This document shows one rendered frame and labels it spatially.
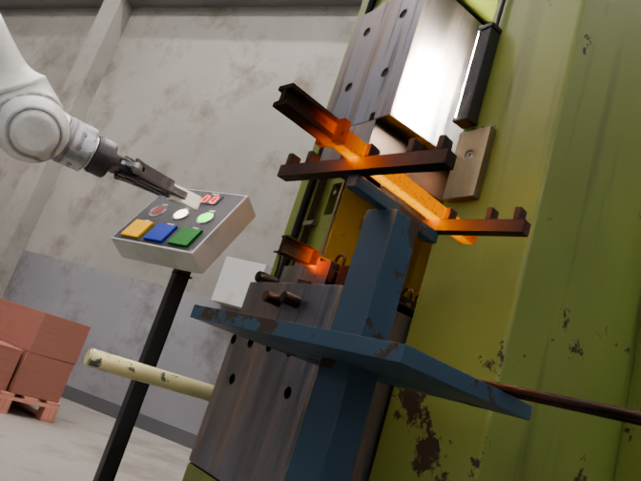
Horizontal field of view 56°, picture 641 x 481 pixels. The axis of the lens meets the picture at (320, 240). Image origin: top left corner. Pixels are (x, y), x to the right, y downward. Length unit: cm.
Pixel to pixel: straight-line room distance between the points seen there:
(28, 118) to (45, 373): 382
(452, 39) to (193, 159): 512
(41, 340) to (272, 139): 294
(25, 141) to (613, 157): 116
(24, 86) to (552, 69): 101
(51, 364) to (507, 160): 390
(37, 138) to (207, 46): 644
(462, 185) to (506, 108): 20
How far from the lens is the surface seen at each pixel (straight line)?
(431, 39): 163
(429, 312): 130
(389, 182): 90
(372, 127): 150
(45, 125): 100
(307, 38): 675
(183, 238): 175
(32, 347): 465
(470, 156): 139
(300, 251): 142
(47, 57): 910
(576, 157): 136
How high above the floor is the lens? 68
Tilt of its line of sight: 15 degrees up
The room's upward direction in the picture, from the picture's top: 18 degrees clockwise
